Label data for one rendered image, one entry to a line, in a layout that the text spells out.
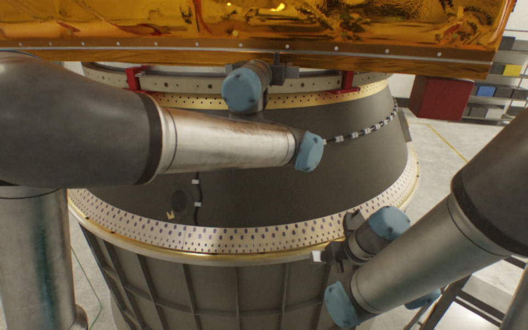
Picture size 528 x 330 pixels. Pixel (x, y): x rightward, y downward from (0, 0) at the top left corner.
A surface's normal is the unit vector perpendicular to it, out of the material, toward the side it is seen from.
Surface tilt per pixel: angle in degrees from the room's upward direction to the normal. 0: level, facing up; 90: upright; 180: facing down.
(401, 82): 90
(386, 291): 99
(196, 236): 43
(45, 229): 93
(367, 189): 62
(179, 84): 90
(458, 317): 0
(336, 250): 24
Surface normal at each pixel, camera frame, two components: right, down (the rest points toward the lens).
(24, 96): 0.29, -0.33
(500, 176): -0.93, -0.17
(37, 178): 0.14, 0.79
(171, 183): -0.17, 0.02
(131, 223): -0.23, -0.32
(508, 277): 0.01, -0.87
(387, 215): 0.18, -0.59
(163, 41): -0.18, 0.49
